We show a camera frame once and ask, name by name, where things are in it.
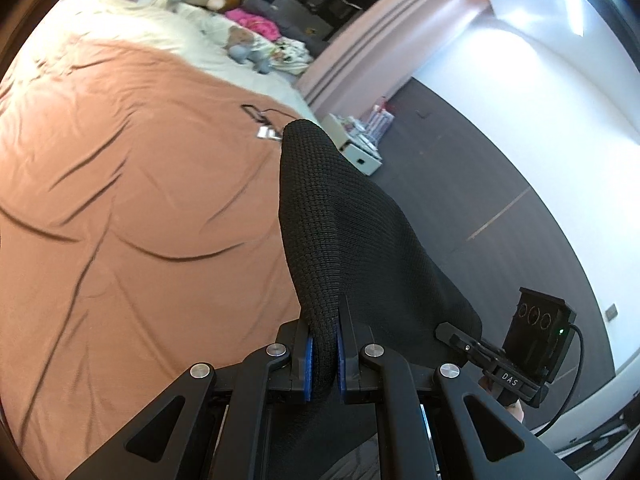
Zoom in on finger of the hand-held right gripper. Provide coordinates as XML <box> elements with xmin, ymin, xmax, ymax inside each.
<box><xmin>435</xmin><ymin>322</ymin><xmax>502</xmax><ymax>368</ymax></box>

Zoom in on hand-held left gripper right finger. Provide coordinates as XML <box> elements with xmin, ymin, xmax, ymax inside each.
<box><xmin>337</xmin><ymin>305</ymin><xmax>576</xmax><ymax>480</ymax></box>

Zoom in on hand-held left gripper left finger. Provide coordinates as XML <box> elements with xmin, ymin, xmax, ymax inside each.
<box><xmin>65</xmin><ymin>320</ymin><xmax>316</xmax><ymax>480</ymax></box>

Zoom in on black pants with white print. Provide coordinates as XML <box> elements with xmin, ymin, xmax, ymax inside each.
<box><xmin>277</xmin><ymin>119</ymin><xmax>483</xmax><ymax>480</ymax></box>

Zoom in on person's right hand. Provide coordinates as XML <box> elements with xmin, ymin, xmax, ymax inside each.
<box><xmin>477</xmin><ymin>375</ymin><xmax>526</xmax><ymax>424</ymax></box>

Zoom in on white nightstand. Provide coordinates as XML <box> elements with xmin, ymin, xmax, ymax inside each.
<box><xmin>320</xmin><ymin>113</ymin><xmax>384</xmax><ymax>177</ymax></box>

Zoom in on red striped white bag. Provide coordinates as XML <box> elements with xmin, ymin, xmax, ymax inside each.
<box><xmin>367</xmin><ymin>99</ymin><xmax>397</xmax><ymax>142</ymax></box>

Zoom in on brown blanket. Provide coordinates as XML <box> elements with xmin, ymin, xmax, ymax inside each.
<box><xmin>0</xmin><ymin>32</ymin><xmax>321</xmax><ymax>476</ymax></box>

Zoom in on white floral cloth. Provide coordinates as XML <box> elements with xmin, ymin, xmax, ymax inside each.
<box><xmin>270</xmin><ymin>37</ymin><xmax>314</xmax><ymax>77</ymax></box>

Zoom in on brown teddy bear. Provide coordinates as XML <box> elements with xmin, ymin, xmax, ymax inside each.
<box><xmin>227</xmin><ymin>25</ymin><xmax>257</xmax><ymax>51</ymax></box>

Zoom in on pink cloth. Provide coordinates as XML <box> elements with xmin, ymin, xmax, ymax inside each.
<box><xmin>225</xmin><ymin>7</ymin><xmax>284</xmax><ymax>44</ymax></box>

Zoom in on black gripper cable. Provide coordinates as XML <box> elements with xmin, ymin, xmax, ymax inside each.
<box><xmin>530</xmin><ymin>324</ymin><xmax>587</xmax><ymax>437</ymax></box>

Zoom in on black cable with silver connector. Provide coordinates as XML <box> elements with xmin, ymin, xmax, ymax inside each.
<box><xmin>241</xmin><ymin>104</ymin><xmax>297</xmax><ymax>142</ymax></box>

